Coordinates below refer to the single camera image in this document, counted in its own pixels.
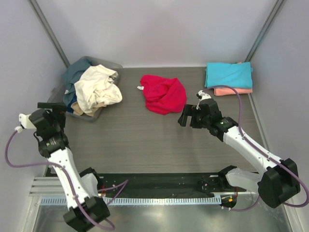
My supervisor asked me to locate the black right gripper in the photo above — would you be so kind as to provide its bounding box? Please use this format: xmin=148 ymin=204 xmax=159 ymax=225
xmin=178 ymin=104 xmax=211 ymax=129

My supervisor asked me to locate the red pink t shirt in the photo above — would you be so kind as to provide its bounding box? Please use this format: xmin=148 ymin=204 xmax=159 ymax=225
xmin=140 ymin=75 xmax=187 ymax=115

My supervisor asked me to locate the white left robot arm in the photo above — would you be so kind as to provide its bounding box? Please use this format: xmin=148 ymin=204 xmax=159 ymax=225
xmin=29 ymin=102 xmax=110 ymax=232

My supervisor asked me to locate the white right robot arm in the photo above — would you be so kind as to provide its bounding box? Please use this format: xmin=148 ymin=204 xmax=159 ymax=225
xmin=178 ymin=99 xmax=300 ymax=208

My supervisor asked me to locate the dark blue t shirt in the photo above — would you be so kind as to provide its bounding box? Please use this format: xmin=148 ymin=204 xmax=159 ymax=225
xmin=67 ymin=94 xmax=77 ymax=113

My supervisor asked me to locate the tan t shirt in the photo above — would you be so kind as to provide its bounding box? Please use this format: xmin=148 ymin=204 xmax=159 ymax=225
xmin=70 ymin=102 xmax=107 ymax=117

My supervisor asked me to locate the grey-blue t shirt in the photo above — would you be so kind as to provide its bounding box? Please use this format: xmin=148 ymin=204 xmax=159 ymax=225
xmin=61 ymin=58 xmax=92 ymax=106

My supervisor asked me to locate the folded salmon t shirt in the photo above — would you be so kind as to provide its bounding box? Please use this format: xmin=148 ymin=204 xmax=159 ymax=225
xmin=214 ymin=87 xmax=253 ymax=96

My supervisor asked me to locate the cream white t shirt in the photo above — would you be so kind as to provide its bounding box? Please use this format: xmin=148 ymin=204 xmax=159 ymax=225
xmin=74 ymin=65 xmax=123 ymax=113

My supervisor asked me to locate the folded turquoise t shirt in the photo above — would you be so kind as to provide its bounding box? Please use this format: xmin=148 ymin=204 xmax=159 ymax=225
xmin=205 ymin=62 xmax=253 ymax=89

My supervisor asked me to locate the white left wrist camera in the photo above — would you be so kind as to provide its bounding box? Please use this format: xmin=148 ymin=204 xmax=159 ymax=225
xmin=15 ymin=114 xmax=36 ymax=133

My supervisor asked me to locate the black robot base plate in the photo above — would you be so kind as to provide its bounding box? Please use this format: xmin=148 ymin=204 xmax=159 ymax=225
xmin=98 ymin=173 xmax=246 ymax=199

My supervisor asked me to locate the left corner aluminium post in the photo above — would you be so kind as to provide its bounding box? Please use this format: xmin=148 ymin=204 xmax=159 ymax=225
xmin=28 ymin=0 xmax=70 ymax=68

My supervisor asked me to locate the corner aluminium post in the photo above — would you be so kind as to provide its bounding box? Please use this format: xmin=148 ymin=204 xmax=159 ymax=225
xmin=244 ymin=0 xmax=286 ymax=62
xmin=28 ymin=0 xmax=70 ymax=68

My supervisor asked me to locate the slotted cable duct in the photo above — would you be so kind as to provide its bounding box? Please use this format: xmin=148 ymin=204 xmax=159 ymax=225
xmin=40 ymin=195 xmax=221 ymax=206

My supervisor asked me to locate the right corner aluminium post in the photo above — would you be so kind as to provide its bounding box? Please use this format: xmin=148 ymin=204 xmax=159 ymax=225
xmin=244 ymin=0 xmax=286 ymax=62

